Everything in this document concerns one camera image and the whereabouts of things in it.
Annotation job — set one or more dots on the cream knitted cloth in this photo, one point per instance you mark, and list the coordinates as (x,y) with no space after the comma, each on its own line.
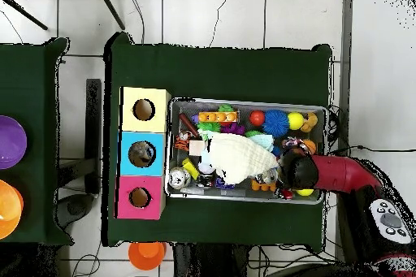
(240,156)

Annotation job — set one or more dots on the mint knitted cloth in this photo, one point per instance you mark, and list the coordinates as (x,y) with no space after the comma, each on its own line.
(264,141)

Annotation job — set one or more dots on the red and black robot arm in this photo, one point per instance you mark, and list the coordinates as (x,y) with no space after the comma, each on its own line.
(341,173)

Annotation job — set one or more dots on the silver mesh bin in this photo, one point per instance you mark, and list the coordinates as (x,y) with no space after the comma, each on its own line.
(247,105)

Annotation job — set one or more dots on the wooden box with three holes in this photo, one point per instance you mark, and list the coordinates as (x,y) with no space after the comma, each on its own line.
(156,169)

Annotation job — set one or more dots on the plain wooden cube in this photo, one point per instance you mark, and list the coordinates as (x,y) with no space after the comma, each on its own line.
(196,147)

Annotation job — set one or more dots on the orange toy building block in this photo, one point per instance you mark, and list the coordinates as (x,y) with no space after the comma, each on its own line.
(218,117)

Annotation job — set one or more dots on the tiger striped plush toy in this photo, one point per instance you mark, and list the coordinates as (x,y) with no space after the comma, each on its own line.
(182,142)

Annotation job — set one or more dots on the dark green table cloth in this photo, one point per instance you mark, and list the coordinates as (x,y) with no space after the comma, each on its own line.
(211,72)
(32,95)

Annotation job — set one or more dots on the blue spiky rubber ball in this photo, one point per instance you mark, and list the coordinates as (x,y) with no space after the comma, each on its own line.
(276,122)

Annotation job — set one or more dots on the yellow smooth ball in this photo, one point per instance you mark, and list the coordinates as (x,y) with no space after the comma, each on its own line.
(295,121)

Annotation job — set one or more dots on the crushed red drink can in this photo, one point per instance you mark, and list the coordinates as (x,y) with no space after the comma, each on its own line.
(286,194)

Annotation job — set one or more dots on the orange toy basketball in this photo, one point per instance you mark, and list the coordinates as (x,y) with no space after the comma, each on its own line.
(310,145)

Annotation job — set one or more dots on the orange plastic cup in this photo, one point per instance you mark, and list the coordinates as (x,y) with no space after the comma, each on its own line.
(146,256)

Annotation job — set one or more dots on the purple plastic plate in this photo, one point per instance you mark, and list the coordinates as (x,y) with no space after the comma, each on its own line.
(11,142)

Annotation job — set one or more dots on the orange plastic bowl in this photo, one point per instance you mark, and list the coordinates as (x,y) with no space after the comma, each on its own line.
(8,208)

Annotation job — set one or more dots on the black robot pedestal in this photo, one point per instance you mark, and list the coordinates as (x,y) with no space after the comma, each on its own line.
(208,264)

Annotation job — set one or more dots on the black metal frame legs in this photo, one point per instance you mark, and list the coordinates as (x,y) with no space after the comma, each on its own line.
(112,10)

